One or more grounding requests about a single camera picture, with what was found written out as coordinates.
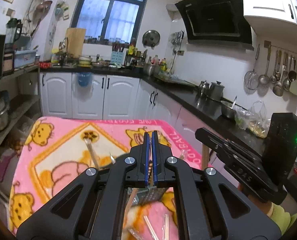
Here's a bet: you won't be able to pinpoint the metal shelf rack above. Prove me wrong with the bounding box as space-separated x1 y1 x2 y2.
0 65 42 170

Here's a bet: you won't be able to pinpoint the white lower kitchen cabinets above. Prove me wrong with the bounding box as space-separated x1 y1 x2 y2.
40 71 211 167

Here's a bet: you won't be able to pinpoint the person's right forearm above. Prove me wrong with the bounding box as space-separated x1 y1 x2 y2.
265 202 297 234

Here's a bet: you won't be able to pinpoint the black range hood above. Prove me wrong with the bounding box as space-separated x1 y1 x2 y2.
175 0 254 52

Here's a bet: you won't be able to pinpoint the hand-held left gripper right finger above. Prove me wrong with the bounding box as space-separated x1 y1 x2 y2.
152 131 282 240

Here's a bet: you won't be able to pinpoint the cluster of hanging kitchen tools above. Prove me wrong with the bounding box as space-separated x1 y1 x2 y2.
171 31 185 46

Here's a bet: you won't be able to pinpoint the steel kettle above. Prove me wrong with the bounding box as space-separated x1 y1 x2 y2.
209 81 225 102

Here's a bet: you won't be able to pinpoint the steel stock pot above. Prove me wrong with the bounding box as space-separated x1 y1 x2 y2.
143 64 161 76

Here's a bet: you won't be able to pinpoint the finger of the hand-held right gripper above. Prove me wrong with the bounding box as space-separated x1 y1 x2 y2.
196 127 266 173

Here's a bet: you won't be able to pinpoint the row of spice jars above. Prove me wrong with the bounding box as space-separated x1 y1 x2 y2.
84 35 129 45

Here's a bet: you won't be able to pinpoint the person's right hand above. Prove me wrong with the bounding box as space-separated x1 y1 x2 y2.
239 185 274 217

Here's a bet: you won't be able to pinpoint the dark green perforated utensil holder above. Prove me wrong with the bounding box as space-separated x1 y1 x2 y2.
112 152 165 203

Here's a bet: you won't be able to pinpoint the dark framed window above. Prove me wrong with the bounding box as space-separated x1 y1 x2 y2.
71 0 153 44

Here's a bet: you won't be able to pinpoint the clear plastic bags of vegetables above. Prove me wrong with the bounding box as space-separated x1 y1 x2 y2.
235 101 271 138

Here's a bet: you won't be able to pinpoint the blue hanging trash bag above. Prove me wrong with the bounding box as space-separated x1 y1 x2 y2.
76 72 92 87

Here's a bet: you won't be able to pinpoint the hanging packets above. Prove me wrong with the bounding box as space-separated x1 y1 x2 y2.
55 2 70 20

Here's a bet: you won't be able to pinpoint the black kitchen countertop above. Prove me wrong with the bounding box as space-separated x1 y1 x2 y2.
40 65 271 150

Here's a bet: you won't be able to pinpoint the bunch of wooden chopsticks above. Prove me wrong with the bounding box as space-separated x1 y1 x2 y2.
85 139 186 240

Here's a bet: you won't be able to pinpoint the group of condiment bottles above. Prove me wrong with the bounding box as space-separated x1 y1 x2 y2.
147 55 169 72

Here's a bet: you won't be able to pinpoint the hanging steel pot lid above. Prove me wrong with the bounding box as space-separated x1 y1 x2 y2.
142 30 161 48

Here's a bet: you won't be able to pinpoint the hanging copper pan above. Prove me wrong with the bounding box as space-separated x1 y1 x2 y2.
35 0 53 12

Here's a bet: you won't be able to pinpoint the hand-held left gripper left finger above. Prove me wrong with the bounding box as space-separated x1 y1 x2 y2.
16 131 151 240

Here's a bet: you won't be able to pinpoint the small steel teapot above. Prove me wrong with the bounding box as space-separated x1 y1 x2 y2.
197 80 210 97

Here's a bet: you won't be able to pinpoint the blender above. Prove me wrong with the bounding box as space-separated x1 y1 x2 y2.
5 18 22 49

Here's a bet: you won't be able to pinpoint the row of hanging kitchen utensils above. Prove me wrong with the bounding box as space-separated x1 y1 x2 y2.
244 41 297 97

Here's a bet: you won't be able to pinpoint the black rack with bottles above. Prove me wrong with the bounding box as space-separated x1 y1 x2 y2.
126 38 142 65

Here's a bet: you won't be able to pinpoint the steel bowl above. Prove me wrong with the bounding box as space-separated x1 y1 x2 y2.
221 96 239 119

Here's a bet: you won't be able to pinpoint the pink printed blanket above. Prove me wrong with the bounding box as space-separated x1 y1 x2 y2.
7 116 213 240

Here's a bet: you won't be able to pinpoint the blue knife holder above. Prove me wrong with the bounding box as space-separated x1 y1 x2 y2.
111 42 126 67

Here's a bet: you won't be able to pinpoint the blue plastic dish box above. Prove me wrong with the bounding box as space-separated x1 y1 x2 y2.
13 50 37 68

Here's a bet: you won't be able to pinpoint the yellowish bowl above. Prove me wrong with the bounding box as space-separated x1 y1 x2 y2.
79 55 92 67

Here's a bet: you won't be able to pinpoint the wooden cutting board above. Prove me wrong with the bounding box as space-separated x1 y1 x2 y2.
65 28 87 58

